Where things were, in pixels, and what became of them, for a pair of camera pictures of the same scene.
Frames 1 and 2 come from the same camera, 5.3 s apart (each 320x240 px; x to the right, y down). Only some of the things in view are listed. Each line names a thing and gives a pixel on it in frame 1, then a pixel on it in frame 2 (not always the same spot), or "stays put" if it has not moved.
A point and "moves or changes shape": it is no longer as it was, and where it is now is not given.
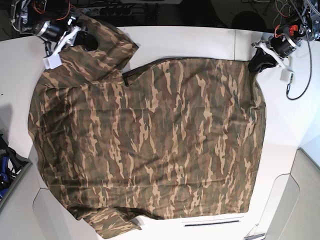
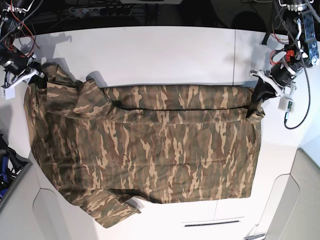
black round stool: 248,20 stays put
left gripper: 60,34 → 20,69
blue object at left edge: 13,165 stays put
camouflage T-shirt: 184,139 moves or changes shape
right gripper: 279,46 → 281,79
